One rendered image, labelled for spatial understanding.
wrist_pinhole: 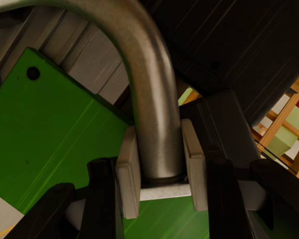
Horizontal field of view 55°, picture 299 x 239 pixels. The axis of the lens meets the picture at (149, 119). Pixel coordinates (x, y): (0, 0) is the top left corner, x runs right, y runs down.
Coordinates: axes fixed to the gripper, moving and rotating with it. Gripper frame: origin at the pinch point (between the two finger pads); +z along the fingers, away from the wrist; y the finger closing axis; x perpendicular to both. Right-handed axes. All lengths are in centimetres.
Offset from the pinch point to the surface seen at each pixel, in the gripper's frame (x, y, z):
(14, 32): 9.2, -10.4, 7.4
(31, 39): 8.5, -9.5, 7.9
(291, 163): -154, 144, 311
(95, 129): 1.1, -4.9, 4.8
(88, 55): 6.3, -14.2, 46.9
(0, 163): -0.7, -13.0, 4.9
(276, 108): -224, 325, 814
